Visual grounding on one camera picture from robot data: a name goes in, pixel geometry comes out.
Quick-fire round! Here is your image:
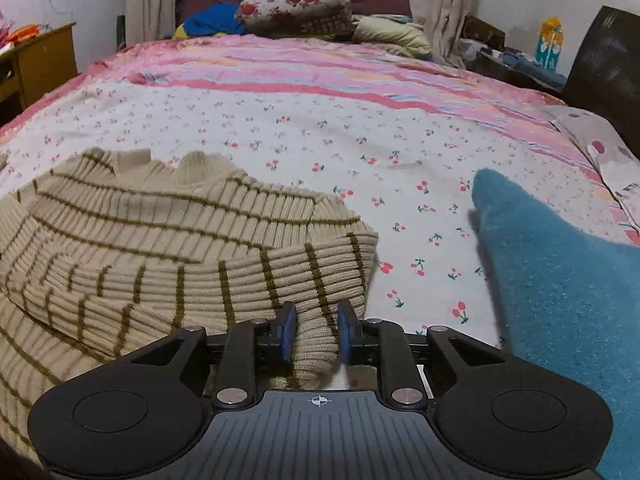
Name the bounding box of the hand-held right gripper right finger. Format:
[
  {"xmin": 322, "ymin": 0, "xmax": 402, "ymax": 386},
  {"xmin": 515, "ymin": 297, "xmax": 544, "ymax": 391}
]
[{"xmin": 338, "ymin": 300, "xmax": 511, "ymax": 406}]

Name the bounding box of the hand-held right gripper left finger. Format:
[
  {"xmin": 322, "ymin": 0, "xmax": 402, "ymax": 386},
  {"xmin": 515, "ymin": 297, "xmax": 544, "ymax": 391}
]
[{"xmin": 119, "ymin": 302, "xmax": 299, "ymax": 407}]

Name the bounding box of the beige striped ribbed sweater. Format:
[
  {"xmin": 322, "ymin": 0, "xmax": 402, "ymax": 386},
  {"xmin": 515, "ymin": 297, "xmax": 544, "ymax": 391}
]
[{"xmin": 0, "ymin": 147, "xmax": 379, "ymax": 461}]

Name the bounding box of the nightstand with clothes pile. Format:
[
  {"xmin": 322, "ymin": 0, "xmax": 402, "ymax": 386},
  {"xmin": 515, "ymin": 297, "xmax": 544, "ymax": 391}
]
[{"xmin": 459, "ymin": 15, "xmax": 567, "ymax": 94}]

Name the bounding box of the teal fuzzy garment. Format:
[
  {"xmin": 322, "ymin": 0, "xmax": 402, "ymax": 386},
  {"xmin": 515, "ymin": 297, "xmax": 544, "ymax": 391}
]
[{"xmin": 469, "ymin": 169, "xmax": 640, "ymax": 480}]

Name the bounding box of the brown checked folded blanket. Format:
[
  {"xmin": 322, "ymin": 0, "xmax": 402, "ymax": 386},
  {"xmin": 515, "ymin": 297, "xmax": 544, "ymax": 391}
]
[{"xmin": 295, "ymin": 12, "xmax": 357, "ymax": 41}]

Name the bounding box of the pink dotted pillow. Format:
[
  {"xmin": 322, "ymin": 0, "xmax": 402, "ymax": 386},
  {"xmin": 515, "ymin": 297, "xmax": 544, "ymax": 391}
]
[{"xmin": 546, "ymin": 105, "xmax": 640, "ymax": 247}]

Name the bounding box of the blue and yellow cloth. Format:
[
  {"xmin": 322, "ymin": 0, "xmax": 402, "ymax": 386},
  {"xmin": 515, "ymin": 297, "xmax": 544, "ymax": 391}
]
[{"xmin": 172, "ymin": 2, "xmax": 249, "ymax": 40}]

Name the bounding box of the floral pillow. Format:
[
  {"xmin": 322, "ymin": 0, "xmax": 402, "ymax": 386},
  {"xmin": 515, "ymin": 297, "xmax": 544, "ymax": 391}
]
[{"xmin": 235, "ymin": 0, "xmax": 353, "ymax": 36}]

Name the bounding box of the beige curtain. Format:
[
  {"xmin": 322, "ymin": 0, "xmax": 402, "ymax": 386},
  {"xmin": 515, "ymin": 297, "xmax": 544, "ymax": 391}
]
[
  {"xmin": 425, "ymin": 0, "xmax": 484, "ymax": 66},
  {"xmin": 125, "ymin": 0, "xmax": 179, "ymax": 49}
]

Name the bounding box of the orange and blue carton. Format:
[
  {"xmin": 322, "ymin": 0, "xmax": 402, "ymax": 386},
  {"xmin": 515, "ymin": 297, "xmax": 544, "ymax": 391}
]
[{"xmin": 535, "ymin": 16, "xmax": 564, "ymax": 72}]

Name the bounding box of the wooden cabinet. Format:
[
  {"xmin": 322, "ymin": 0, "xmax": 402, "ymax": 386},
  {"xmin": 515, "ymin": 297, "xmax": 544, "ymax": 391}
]
[{"xmin": 0, "ymin": 22, "xmax": 79, "ymax": 126}]

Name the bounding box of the dark brown board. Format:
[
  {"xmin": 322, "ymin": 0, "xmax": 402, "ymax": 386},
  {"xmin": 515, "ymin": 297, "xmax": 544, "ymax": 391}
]
[{"xmin": 562, "ymin": 6, "xmax": 640, "ymax": 157}]

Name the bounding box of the orange toy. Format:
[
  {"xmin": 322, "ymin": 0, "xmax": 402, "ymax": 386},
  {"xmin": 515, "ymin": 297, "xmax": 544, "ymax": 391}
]
[{"xmin": 7, "ymin": 24, "xmax": 52, "ymax": 44}]

